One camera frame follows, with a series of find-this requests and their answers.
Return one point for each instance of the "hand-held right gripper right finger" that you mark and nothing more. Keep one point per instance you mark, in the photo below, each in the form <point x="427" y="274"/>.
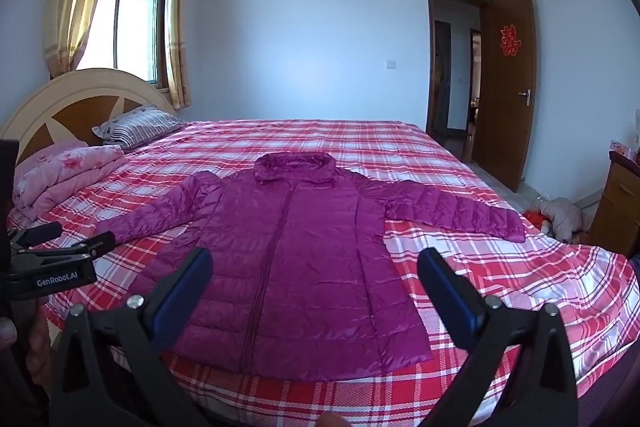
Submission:
<point x="450" y="294"/>

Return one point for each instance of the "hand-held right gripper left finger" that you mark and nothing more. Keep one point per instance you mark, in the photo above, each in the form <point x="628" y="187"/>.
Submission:
<point x="182" y="294"/>

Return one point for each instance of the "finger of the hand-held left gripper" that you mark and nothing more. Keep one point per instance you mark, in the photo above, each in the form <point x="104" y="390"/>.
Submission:
<point x="40" y="232"/>
<point x="85" y="246"/>

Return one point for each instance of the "purple quilted jacket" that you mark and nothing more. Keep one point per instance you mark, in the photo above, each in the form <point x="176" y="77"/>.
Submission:
<point x="300" y="257"/>

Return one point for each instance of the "pile of clothes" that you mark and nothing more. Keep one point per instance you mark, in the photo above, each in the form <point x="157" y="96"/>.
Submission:
<point x="560" y="217"/>

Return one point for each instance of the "person's left hand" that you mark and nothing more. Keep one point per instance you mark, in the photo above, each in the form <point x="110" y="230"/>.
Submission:
<point x="39" y="337"/>

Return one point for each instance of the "red white plaid bed sheet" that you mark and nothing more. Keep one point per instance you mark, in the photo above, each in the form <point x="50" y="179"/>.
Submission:
<point x="450" y="282"/>

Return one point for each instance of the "folded pink floral quilt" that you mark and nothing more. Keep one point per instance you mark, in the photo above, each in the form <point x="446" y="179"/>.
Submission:
<point x="65" y="174"/>

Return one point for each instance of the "wooden headboard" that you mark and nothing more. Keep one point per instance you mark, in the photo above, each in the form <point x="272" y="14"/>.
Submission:
<point x="75" y="107"/>

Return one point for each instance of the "striped pillow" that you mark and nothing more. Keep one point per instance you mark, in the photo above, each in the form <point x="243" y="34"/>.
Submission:
<point x="137" y="126"/>

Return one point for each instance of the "wooden cabinet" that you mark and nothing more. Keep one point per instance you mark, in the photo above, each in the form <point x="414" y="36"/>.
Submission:
<point x="612" y="207"/>

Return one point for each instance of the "brown wooden door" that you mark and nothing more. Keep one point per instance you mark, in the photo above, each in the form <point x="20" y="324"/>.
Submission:
<point x="502" y="117"/>

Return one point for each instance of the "pink box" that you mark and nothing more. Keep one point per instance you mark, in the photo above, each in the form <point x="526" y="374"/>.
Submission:
<point x="620" y="148"/>

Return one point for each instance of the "narrow yellow curtain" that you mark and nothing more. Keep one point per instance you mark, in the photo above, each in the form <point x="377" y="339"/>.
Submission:
<point x="179" y="22"/>

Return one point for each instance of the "window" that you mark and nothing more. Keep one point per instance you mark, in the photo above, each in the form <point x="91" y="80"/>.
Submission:
<point x="135" y="7"/>

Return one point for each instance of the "red paper door decoration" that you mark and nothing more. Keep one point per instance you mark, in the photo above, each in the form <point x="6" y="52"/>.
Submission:
<point x="510" y="40"/>

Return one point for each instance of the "brown door frame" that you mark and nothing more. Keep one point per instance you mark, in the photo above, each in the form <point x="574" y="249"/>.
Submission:
<point x="429" y="57"/>

